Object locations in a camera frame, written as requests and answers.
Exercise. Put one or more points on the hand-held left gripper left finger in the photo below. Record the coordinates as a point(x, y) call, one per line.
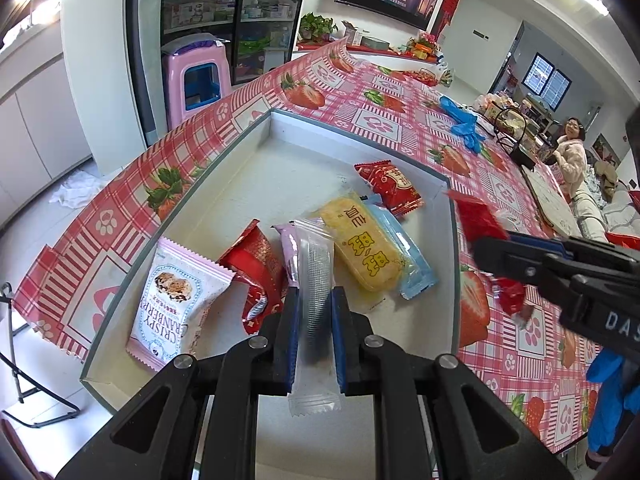
point(292, 340)

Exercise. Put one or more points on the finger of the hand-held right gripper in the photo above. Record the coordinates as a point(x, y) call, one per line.
point(537, 241)
point(510, 260)

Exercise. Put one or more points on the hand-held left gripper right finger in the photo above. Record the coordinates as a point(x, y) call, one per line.
point(339, 340)

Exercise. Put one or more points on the red packet with gold label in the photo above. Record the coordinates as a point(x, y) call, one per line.
point(477, 217)

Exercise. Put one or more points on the silver clear stick packet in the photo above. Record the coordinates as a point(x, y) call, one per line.
point(315, 280)

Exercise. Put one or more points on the plain red snack packet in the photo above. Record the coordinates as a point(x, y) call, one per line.
point(260, 265)

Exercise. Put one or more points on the lilac stick snack packet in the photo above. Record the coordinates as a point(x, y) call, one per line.
point(287, 250)

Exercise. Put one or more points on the yellow rice cracker packet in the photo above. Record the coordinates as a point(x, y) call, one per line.
point(360, 245)

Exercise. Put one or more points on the large pink white snack packet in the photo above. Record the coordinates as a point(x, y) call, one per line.
point(170, 305)

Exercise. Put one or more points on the white tray with grey rim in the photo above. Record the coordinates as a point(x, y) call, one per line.
point(280, 170)

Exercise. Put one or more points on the person's right hand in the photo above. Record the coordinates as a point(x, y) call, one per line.
point(607, 395)

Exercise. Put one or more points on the white flat box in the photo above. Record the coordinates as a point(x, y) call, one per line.
point(550, 200)

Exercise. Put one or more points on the red cushion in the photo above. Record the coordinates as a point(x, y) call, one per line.
point(625, 240)

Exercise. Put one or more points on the white quilted blanket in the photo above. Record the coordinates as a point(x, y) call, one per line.
point(600, 215)

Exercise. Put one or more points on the black power adapter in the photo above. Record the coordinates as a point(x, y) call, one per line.
point(524, 159)

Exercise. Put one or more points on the brown plush toy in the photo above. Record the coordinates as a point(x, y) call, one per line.
point(607, 180)

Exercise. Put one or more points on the light blue snack packet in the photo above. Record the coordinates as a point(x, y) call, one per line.
point(415, 270)

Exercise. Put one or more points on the small red snack packet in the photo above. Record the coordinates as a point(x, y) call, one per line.
point(392, 187)

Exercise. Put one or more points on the blue disposable glove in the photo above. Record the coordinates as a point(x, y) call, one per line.
point(462, 122)

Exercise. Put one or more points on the window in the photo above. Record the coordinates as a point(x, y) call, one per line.
point(545, 80)

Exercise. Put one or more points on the pink strawberry print tablecloth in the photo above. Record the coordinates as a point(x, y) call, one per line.
point(370, 122)

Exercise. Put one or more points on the orange gift box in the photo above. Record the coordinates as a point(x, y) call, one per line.
point(422, 51)

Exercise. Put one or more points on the green flat box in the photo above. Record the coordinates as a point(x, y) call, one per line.
point(375, 43)

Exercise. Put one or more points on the white cloth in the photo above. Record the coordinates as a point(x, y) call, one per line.
point(75, 190)

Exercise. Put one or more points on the open white cardboard box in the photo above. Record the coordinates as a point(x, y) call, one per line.
point(355, 34)

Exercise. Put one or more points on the pink plastic stool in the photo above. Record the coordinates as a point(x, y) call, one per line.
point(172, 85)

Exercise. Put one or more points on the green potted plant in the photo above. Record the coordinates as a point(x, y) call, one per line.
point(317, 27)

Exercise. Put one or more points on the glass door cabinet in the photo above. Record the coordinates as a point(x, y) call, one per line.
point(250, 10)

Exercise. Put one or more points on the white cupboard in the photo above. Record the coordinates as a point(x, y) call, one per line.
point(35, 125)

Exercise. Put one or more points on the red wall banner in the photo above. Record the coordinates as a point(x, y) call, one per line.
point(452, 0)

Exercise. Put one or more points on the black metal frame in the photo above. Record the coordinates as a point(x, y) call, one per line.
point(17, 370)

